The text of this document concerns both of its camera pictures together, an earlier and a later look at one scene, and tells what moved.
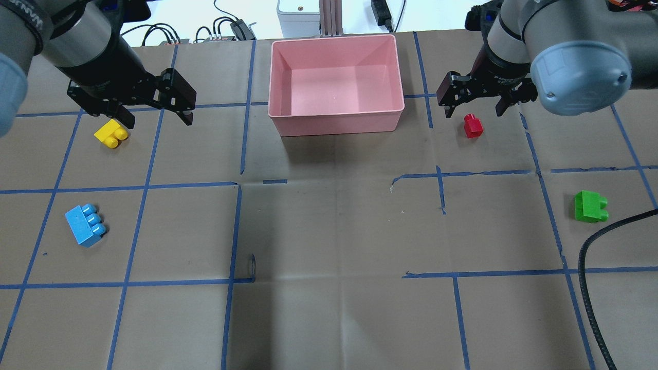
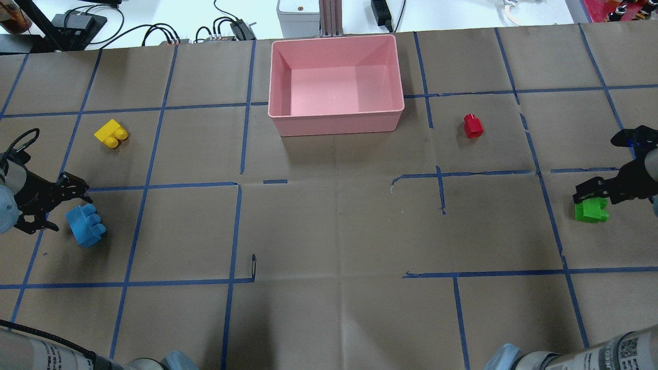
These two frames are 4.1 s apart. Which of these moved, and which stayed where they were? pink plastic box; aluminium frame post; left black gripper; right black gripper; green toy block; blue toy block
Moved: left black gripper; right black gripper
Stayed: green toy block; blue toy block; pink plastic box; aluminium frame post
